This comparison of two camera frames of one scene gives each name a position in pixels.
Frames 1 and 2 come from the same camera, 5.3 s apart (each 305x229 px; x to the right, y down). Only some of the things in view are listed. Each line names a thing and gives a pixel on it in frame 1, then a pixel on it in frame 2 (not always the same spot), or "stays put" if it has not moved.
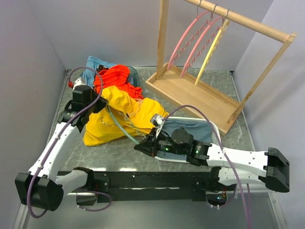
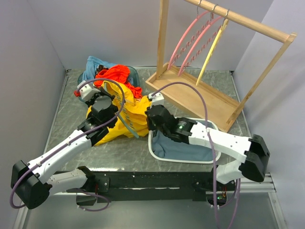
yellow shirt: [135, 115] stays put
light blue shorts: [92, 63] stays put
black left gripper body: [99, 104] → [91, 100]
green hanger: [119, 124] → [135, 135]
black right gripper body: [164, 143] → [152, 126]
